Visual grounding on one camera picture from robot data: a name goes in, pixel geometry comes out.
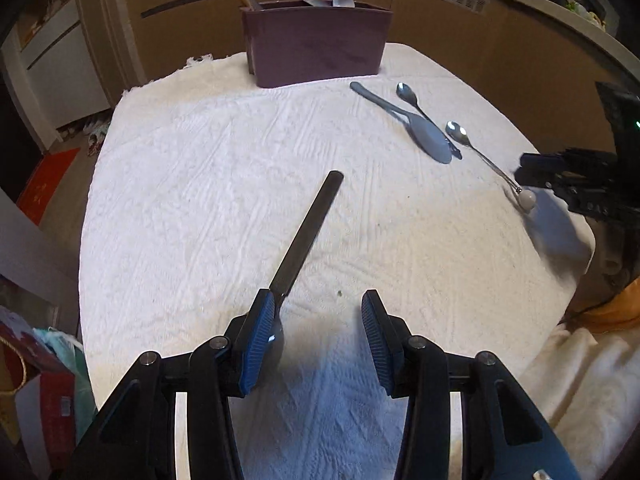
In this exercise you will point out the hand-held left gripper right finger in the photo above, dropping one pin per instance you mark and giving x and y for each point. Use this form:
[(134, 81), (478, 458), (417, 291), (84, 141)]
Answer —
[(376, 345)]

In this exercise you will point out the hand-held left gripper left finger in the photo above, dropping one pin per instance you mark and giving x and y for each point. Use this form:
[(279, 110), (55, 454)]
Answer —
[(259, 345)]

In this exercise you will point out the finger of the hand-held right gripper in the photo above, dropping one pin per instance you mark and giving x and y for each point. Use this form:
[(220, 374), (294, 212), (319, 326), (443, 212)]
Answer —
[(565, 160), (537, 179)]

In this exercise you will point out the metal spoon with white ball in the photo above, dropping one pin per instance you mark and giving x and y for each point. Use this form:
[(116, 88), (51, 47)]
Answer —
[(457, 132)]

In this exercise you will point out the purple utensil holder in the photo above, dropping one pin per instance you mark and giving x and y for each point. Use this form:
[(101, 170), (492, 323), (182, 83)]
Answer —
[(315, 45)]

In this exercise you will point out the grey rice paddle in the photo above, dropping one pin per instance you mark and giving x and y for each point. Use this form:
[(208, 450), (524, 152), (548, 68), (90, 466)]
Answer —
[(425, 132)]

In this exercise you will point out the white kitchen countertop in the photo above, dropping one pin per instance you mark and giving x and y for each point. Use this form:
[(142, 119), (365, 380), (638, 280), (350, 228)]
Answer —
[(565, 20)]

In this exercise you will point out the yellow cloth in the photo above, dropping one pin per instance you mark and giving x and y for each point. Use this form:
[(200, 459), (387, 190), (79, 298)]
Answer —
[(617, 310)]

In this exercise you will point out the plain metal spoon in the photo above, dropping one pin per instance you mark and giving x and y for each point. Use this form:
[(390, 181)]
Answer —
[(406, 92)]

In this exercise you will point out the wooden kitchen cabinet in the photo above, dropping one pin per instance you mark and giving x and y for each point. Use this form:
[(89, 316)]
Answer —
[(450, 45)]

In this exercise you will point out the white table cloth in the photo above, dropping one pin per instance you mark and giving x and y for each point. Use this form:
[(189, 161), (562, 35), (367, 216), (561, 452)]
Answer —
[(200, 185)]

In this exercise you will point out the teal plastic bag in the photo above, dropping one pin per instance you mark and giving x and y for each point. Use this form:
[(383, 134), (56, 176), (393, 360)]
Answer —
[(75, 370)]

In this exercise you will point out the red cardboard box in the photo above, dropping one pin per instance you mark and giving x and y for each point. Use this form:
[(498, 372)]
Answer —
[(50, 410)]

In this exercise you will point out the white fluffy blanket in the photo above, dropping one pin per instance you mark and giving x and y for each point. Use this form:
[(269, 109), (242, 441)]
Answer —
[(590, 400)]

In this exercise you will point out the round metal spoon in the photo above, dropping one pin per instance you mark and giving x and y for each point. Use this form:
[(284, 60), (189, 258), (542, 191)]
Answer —
[(343, 0)]

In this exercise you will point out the floral slippers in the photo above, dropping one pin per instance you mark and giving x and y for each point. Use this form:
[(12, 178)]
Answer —
[(97, 135)]

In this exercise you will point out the red doormat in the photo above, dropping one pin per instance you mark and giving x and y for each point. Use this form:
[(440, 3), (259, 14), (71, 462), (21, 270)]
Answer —
[(47, 185)]

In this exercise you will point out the white shoe cabinet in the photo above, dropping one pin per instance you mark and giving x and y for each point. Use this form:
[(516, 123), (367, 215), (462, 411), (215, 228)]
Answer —
[(55, 75)]

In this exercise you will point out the beige door frame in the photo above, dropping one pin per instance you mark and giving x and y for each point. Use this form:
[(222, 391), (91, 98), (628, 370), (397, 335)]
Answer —
[(107, 25)]

